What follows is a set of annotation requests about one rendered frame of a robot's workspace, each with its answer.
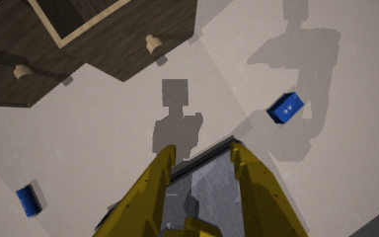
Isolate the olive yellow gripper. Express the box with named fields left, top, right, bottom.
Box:
left=92, top=142, right=309, bottom=237

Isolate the brown wooden chest of drawers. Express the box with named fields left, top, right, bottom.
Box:
left=0, top=61, right=86, bottom=108

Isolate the blue battery with grey end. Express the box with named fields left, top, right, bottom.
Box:
left=16, top=186, right=40, bottom=219

